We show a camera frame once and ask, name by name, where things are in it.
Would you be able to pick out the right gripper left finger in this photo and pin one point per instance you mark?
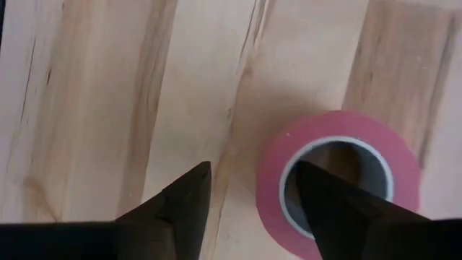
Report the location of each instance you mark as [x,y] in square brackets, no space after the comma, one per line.
[173,224]

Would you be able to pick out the pink tape roll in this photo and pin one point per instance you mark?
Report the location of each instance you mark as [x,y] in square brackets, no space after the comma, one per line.
[274,162]

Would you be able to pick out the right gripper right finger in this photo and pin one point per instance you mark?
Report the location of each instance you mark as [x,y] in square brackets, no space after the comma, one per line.
[353,231]

